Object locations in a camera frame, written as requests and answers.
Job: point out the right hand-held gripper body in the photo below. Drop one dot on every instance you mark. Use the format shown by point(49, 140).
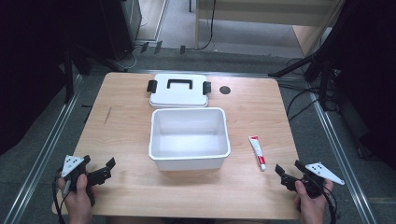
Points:
point(323, 173)

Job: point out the black cabinet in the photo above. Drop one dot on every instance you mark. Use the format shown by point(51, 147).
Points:
point(121, 28)

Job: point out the person's left hand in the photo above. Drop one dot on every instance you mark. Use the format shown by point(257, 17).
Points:
point(79, 202)

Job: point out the light wooden furniture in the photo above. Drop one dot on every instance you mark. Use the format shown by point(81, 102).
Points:
point(267, 12)

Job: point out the aluminium floor rail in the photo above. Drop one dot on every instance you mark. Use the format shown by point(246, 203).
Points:
point(342, 155)
point(40, 155)

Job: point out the white and red tube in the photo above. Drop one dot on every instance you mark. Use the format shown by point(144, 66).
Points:
point(257, 151)

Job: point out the black tripod stand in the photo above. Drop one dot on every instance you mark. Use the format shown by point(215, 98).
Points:
point(320, 59)

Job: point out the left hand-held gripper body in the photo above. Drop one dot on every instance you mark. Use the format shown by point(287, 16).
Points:
point(72, 165)

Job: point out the black round table grommet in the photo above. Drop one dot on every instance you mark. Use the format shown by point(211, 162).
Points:
point(224, 90)

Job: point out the black metal stand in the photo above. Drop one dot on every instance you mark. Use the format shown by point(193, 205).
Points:
point(68, 77)

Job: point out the person's legs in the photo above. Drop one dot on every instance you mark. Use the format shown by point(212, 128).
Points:
point(137, 221)

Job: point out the person's right hand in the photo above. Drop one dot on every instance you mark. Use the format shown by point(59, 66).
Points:
point(313, 208)

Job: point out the white plastic storage box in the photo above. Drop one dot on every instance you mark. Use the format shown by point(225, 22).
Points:
point(190, 146)

